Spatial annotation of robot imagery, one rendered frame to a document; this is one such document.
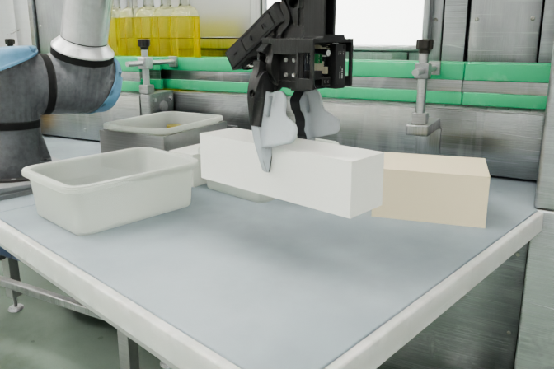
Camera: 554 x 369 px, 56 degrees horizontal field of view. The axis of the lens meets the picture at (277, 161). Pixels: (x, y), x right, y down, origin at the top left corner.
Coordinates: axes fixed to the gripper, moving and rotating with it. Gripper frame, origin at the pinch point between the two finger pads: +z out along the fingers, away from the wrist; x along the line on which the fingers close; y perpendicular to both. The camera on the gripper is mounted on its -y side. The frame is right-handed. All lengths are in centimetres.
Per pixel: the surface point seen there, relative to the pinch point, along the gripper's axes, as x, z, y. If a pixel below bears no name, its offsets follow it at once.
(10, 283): 8, 63, -125
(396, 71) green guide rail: 49, -7, -14
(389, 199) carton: 19.9, 9.5, 3.1
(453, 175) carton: 23.6, 4.9, 10.9
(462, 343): 72, 61, -4
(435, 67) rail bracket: 49, -8, -6
